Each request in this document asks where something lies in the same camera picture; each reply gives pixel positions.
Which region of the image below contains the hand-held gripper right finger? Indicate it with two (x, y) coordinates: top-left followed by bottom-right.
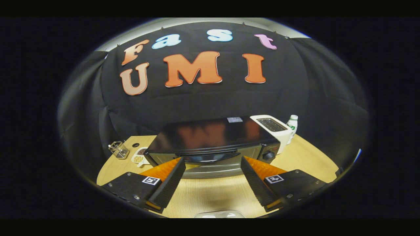
(240, 156), (328, 213)

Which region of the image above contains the white plate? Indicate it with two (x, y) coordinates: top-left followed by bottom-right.
(194, 210), (246, 219)

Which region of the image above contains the small white snack dish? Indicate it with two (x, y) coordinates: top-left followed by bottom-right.
(131, 147), (151, 168)

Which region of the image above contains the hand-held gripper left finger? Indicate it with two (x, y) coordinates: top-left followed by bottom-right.
(101, 157), (187, 214)

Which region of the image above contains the black toaster oven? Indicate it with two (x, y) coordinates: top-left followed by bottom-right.
(144, 116), (281, 179)

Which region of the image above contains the white bottle with green label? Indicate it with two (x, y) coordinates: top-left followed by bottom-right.
(286, 115), (299, 145)

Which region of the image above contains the clear wire-frame container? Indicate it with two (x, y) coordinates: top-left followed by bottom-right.
(108, 141), (130, 160)

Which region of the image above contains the white pop-up toaster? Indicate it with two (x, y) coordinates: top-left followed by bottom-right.
(250, 115), (292, 146)

